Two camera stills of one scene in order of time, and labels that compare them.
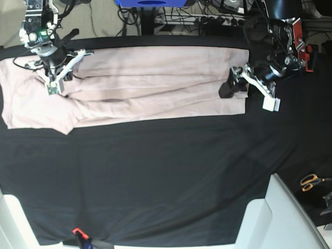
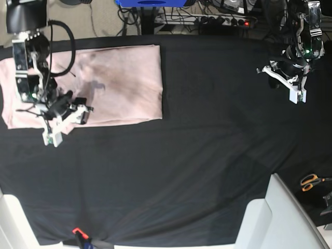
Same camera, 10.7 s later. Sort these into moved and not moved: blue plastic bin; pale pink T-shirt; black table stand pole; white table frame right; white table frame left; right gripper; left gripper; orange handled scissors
Moved: left gripper; pale pink T-shirt; right gripper
Not moved: orange handled scissors; white table frame right; black table stand pole; white table frame left; blue plastic bin
